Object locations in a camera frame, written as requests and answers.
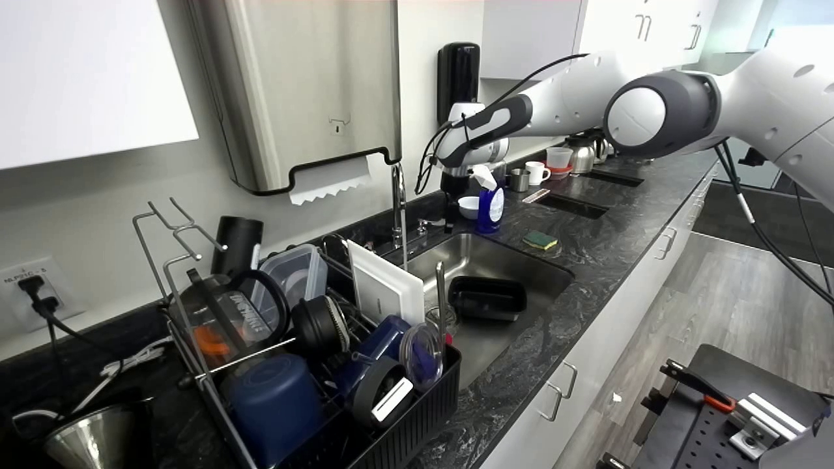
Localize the blue round lid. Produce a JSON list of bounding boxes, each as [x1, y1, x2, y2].
[[400, 319, 449, 391]]

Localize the black cylinder cup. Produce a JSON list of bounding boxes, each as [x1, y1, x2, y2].
[[210, 212, 267, 280]]

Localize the black plug with cable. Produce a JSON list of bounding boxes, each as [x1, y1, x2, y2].
[[17, 274, 120, 366]]

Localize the dark floor mat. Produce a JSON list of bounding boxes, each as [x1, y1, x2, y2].
[[694, 180, 834, 267]]

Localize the white upper cabinet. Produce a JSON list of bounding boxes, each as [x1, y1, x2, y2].
[[0, 0, 201, 171]]

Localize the small steel kettle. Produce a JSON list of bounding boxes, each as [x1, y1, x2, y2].
[[569, 139, 602, 176]]

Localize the white square board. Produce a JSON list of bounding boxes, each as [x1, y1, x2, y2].
[[340, 236, 427, 327]]

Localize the steel paper towel dispenser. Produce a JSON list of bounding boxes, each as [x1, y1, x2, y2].
[[197, 0, 404, 195]]

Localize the black counter mat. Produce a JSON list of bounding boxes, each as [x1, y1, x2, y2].
[[537, 189, 610, 221], [581, 164, 646, 189]]

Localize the black plastic food container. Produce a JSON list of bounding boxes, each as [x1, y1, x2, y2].
[[445, 274, 529, 324]]

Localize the clear measuring cup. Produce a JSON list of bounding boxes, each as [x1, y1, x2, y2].
[[546, 142, 580, 180]]

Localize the clear jar black rim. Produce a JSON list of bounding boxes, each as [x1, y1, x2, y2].
[[167, 267, 296, 371]]

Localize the stainless steel sink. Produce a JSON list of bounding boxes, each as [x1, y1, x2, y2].
[[380, 231, 580, 388]]

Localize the white wall outlet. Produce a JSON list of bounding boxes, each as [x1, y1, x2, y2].
[[0, 254, 86, 339]]

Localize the chrome gooseneck faucet spout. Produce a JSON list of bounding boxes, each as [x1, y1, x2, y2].
[[387, 160, 413, 254]]

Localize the steel funnel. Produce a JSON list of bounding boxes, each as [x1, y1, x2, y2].
[[43, 399, 156, 469]]

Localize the black round lid white label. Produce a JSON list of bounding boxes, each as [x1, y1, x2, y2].
[[350, 356, 417, 426]]

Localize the green yellow sponge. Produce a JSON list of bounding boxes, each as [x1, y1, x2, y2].
[[518, 228, 564, 254]]

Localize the white mug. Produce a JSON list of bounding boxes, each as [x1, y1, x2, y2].
[[524, 159, 555, 189]]

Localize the blue dish soap bottle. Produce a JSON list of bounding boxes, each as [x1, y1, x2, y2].
[[475, 180, 508, 235]]

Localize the orange handled black tool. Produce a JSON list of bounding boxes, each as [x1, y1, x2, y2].
[[659, 358, 740, 416]]

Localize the white lower cabinets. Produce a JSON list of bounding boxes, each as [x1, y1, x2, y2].
[[479, 171, 726, 469]]

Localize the white paper towel sheet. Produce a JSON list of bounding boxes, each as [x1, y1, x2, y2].
[[288, 154, 387, 208]]

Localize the small blue cup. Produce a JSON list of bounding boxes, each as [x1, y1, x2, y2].
[[336, 313, 413, 393]]

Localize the black perforated table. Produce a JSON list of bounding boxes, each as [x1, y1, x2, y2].
[[598, 341, 834, 469]]

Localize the black wall soap dispenser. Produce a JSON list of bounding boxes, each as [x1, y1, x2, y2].
[[436, 38, 482, 112]]

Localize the black dish rack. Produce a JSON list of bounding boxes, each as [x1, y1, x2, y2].
[[130, 195, 464, 469]]

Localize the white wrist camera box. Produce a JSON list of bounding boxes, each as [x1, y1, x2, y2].
[[468, 164, 502, 189]]

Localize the large blue cup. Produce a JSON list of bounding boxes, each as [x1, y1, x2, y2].
[[216, 348, 326, 469]]

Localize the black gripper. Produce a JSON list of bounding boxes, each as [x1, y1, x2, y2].
[[438, 167, 477, 221]]

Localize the chrome tap handle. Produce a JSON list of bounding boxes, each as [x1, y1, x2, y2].
[[416, 210, 453, 240]]

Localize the white cable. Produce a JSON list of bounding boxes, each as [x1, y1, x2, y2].
[[12, 332, 178, 423]]

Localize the clear container blue rim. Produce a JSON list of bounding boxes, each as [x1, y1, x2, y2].
[[258, 241, 332, 313]]

